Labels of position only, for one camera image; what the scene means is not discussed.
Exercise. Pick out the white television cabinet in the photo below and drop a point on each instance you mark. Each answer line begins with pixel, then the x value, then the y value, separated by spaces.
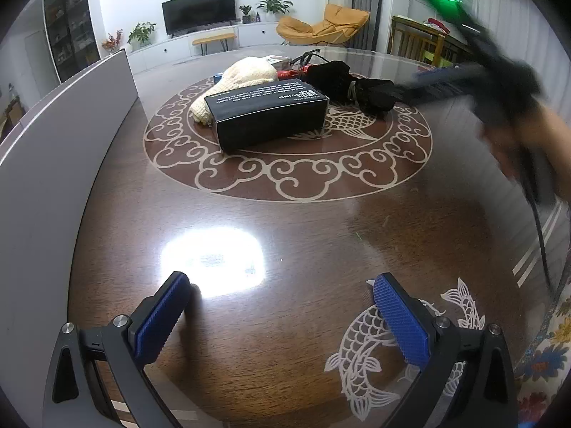
pixel 178 47

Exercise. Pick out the yellow lounge chair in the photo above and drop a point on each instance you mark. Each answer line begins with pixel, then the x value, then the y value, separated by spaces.
pixel 330 22

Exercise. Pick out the small white box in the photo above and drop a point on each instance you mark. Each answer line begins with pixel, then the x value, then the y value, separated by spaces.
pixel 275 59

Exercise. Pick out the large leafy potted plant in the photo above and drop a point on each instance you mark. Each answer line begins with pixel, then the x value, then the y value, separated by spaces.
pixel 274 3

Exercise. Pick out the red gadget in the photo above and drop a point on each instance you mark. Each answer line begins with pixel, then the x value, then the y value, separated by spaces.
pixel 292 73

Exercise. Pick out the grey partition panel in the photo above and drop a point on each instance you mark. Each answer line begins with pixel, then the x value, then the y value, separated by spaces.
pixel 49 187

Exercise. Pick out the green stool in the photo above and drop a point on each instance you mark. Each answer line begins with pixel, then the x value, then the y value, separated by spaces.
pixel 428 56

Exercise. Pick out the black cardboard box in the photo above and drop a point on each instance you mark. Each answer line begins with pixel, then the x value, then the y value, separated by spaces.
pixel 267 116

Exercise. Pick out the green potted plant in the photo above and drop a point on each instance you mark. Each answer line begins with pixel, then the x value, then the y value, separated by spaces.
pixel 142 33

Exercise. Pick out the grey curtain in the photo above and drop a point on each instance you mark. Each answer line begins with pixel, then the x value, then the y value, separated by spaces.
pixel 368 4

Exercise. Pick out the black glass display cabinet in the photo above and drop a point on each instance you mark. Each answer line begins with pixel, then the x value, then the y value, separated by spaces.
pixel 71 26

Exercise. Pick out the cream knit hat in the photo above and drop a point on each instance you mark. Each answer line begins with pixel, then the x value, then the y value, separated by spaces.
pixel 245 73

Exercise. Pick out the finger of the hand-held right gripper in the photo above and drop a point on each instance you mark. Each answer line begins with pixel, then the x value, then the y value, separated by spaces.
pixel 428 92
pixel 439 76

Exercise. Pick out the small potted plant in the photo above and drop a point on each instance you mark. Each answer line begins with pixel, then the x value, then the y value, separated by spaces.
pixel 245 12

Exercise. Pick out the black fuzzy cloth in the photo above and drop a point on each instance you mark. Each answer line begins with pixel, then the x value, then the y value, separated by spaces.
pixel 330 78
pixel 377 96

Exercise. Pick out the person's right forearm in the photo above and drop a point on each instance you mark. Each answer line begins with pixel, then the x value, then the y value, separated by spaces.
pixel 553 142

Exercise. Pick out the floral cloth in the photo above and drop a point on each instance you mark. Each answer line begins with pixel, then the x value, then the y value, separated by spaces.
pixel 544 365

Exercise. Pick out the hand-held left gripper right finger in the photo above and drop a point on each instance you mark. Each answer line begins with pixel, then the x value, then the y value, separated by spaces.
pixel 401 321

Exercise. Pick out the red flower vase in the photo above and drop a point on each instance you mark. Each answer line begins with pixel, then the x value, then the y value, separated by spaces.
pixel 111 41

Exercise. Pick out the yellow-top bench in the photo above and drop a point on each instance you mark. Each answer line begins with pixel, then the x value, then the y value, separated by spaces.
pixel 214 38

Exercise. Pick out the black television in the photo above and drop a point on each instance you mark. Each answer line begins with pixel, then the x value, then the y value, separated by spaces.
pixel 198 9

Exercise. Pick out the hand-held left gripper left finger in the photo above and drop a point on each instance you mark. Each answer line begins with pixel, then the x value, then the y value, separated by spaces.
pixel 156 321

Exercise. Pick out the brown wooden desktop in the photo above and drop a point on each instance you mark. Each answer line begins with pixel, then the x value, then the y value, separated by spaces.
pixel 312 232

